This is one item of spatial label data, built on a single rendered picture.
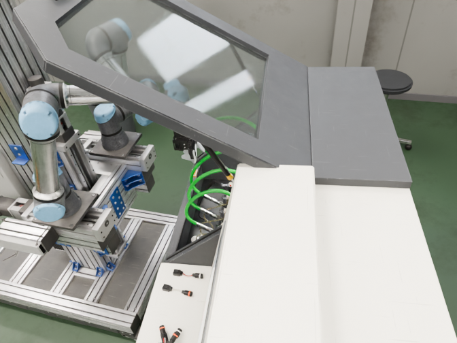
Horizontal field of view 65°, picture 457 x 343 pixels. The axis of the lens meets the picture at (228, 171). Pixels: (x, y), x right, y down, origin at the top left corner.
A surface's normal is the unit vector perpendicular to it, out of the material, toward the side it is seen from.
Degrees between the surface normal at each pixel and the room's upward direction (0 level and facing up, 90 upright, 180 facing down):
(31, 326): 0
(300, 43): 90
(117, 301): 0
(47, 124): 82
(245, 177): 0
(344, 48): 90
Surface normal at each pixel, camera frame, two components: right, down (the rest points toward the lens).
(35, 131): 0.33, 0.52
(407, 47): -0.26, 0.67
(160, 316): -0.07, -0.73
